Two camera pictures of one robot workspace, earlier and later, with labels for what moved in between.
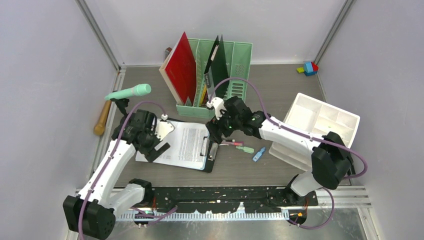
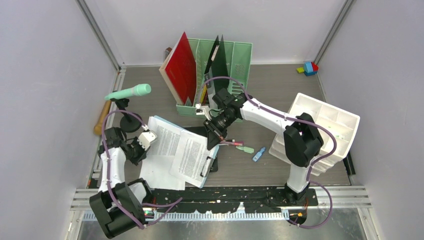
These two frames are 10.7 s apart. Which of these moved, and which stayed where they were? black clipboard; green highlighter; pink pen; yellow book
Moved: black clipboard
Stayed: yellow book; green highlighter; pink pen
